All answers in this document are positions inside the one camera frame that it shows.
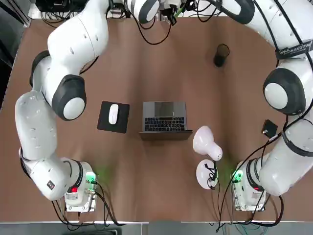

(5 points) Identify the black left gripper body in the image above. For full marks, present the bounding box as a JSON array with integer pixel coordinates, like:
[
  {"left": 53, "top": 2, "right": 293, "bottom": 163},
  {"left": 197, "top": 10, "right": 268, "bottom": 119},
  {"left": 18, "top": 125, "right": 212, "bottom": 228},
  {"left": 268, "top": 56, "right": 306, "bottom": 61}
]
[{"left": 163, "top": 4, "right": 181, "bottom": 25}]

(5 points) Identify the green pen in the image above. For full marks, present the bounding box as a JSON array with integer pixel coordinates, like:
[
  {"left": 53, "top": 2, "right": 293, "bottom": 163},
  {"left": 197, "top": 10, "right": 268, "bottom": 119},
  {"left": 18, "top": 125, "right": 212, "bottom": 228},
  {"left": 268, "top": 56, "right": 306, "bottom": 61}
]
[{"left": 171, "top": 6, "right": 185, "bottom": 19}]

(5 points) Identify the black mesh pen holder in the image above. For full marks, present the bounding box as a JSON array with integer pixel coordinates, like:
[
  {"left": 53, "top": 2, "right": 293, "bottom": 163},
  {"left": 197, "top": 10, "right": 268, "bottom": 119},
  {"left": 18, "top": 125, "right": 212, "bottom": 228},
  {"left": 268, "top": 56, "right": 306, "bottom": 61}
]
[{"left": 213, "top": 43, "right": 230, "bottom": 68}]

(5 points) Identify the grey laptop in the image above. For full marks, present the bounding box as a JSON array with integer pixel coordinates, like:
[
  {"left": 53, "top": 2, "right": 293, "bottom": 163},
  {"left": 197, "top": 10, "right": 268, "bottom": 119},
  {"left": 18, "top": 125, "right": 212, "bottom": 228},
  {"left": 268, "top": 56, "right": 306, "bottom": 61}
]
[{"left": 138, "top": 101, "right": 194, "bottom": 141}]

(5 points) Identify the black electronics box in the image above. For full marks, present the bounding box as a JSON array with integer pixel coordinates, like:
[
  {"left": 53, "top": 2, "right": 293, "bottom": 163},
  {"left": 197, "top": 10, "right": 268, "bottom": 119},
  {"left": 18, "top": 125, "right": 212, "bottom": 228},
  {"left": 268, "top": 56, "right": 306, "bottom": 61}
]
[{"left": 36, "top": 0, "right": 86, "bottom": 13}]

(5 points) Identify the white computer mouse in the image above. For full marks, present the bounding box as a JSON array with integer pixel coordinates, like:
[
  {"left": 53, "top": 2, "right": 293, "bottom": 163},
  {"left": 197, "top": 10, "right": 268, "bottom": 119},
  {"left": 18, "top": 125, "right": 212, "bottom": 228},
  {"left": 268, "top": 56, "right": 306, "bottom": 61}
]
[{"left": 108, "top": 104, "right": 119, "bottom": 125}]

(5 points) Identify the black mouse pad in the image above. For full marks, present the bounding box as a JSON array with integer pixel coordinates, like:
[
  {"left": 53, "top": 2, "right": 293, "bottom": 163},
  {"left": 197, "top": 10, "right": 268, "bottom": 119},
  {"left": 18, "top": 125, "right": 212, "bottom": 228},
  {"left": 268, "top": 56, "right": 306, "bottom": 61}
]
[{"left": 97, "top": 101, "right": 130, "bottom": 134}]

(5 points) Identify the white desk lamp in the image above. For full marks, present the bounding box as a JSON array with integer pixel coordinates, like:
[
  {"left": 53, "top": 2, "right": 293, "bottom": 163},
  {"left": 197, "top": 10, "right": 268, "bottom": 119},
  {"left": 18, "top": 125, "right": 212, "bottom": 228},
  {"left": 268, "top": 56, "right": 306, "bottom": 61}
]
[{"left": 192, "top": 125, "right": 224, "bottom": 190}]

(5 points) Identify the small black box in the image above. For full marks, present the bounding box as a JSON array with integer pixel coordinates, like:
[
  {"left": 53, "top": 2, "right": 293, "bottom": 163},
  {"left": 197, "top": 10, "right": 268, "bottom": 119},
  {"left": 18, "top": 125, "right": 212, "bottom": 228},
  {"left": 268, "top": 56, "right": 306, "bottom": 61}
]
[{"left": 262, "top": 119, "right": 279, "bottom": 138}]

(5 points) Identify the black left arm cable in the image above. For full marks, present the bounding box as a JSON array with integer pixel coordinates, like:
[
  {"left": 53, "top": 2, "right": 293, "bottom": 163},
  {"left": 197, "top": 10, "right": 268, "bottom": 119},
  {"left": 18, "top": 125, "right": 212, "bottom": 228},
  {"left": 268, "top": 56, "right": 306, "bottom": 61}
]
[{"left": 19, "top": 9, "right": 177, "bottom": 231}]

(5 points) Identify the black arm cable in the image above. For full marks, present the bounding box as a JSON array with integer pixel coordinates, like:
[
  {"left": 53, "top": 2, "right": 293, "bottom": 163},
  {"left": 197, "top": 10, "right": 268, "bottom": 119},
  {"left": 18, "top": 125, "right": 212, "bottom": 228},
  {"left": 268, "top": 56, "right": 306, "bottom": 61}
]
[
  {"left": 19, "top": 9, "right": 177, "bottom": 231},
  {"left": 216, "top": 0, "right": 310, "bottom": 227}
]

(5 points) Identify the black cable on table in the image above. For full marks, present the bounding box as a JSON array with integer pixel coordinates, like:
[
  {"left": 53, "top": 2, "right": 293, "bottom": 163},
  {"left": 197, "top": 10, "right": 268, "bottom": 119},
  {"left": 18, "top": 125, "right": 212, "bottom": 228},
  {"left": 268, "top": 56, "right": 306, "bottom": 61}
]
[{"left": 40, "top": 11, "right": 74, "bottom": 24}]

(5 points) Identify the aluminium frame rail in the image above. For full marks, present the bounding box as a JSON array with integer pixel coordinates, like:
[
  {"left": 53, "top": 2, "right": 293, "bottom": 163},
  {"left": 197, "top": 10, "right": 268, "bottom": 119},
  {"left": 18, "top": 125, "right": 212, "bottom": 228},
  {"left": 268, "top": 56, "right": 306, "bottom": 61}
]
[{"left": 14, "top": 0, "right": 33, "bottom": 27}]

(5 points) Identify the black lamp cable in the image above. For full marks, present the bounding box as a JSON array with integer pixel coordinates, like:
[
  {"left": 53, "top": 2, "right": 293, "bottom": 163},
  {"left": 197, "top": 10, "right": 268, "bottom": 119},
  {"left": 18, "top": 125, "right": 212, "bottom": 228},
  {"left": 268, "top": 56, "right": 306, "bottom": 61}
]
[{"left": 205, "top": 164, "right": 224, "bottom": 230}]

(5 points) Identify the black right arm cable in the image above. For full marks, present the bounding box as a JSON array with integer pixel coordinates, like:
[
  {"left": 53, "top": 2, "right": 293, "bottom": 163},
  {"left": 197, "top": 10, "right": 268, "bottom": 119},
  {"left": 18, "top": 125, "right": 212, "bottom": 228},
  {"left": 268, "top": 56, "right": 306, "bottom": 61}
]
[{"left": 216, "top": 0, "right": 310, "bottom": 227}]

